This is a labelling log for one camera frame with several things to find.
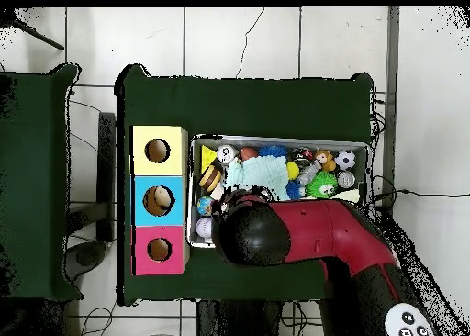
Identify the mint green waffle cloth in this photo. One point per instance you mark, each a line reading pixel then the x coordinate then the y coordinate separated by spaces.
pixel 264 172

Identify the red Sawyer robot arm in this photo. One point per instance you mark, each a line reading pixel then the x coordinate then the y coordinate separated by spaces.
pixel 323 229

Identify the wooden box with three holes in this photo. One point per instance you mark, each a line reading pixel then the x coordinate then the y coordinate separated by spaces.
pixel 161 167

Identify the shallow clear mesh bin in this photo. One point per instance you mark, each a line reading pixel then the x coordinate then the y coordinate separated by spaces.
pixel 365 167

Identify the wooden burger toy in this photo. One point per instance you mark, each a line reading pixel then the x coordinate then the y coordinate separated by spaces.
pixel 210 178

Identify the silver drink can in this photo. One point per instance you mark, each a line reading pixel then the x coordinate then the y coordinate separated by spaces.
pixel 227 154

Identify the yellow cheese wedge toy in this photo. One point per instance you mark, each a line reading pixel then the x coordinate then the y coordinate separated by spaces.
pixel 207 156

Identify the globe print ball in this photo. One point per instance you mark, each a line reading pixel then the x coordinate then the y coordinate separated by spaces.
pixel 204 205

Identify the blue spiky ball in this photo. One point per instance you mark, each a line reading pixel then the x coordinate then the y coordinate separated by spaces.
pixel 272 151

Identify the dark green tablecloth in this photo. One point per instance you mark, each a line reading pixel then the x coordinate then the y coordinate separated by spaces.
pixel 257 108

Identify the green spiky toy with eyes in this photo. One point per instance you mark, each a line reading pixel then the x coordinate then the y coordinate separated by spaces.
pixel 319 185

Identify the brown bear plush toy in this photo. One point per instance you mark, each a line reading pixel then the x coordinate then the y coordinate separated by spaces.
pixel 325 158

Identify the small soccer ball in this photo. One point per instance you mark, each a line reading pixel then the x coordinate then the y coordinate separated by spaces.
pixel 345 159

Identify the cream waffle cloth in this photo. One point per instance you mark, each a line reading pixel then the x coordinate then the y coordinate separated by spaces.
pixel 349 195

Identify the black stand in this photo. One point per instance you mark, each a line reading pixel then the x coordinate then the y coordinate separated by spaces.
pixel 106 148

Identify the neighbouring green covered table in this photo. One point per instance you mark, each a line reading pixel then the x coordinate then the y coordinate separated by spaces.
pixel 33 167

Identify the thin black rod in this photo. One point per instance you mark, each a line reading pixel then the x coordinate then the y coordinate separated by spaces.
pixel 40 38

